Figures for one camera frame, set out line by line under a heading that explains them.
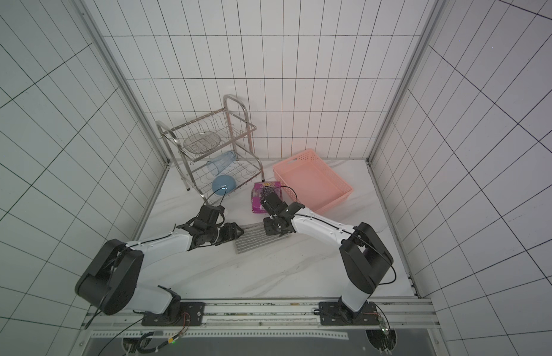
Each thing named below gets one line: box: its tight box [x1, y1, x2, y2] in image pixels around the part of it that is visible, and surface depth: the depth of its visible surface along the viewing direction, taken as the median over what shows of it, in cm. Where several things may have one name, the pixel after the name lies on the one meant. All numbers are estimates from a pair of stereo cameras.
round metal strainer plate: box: [182, 131, 222, 155], surface depth 92 cm
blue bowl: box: [212, 175, 237, 196], surface depth 102 cm
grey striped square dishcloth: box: [232, 221, 289, 255], surface depth 90 cm
